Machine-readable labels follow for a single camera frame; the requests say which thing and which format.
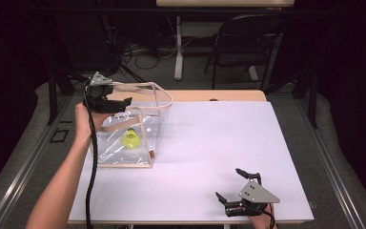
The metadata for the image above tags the black folding chair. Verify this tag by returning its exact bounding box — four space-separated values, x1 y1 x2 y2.
204 13 288 91

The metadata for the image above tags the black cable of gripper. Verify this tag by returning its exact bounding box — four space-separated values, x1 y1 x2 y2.
242 205 276 229
82 79 99 229

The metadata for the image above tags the white table board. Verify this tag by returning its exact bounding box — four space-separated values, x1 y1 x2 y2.
68 100 315 224

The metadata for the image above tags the black metal stand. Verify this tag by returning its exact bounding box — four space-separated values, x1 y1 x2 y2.
262 68 319 130
46 60 87 126

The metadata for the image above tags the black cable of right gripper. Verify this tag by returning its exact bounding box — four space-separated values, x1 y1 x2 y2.
242 205 276 229

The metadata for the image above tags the person's right hand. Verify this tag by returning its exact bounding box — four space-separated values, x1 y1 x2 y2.
246 203 278 229

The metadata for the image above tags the metal floor rail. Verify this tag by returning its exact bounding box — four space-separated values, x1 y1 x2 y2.
0 94 74 229
295 98 366 229

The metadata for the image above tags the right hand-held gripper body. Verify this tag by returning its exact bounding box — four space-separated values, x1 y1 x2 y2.
224 173 281 218

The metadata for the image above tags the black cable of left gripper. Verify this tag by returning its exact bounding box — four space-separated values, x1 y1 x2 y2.
82 79 99 229

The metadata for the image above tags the person's left hand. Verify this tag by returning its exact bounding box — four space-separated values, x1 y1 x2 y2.
73 102 112 145

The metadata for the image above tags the bundle of floor cables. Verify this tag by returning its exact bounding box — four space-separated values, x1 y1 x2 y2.
120 37 185 71

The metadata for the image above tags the wooden table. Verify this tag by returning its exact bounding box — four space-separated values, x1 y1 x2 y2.
106 90 268 103

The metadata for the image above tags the clear plastic bag beige trim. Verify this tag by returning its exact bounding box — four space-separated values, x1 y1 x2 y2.
89 81 173 169

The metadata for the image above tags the yellow shuttlecock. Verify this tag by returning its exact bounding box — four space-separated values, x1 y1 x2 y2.
120 128 140 150

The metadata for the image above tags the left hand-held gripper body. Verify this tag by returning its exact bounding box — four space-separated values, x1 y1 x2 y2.
82 71 115 113

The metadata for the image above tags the white-legged desk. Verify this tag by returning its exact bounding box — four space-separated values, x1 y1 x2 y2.
155 0 295 81

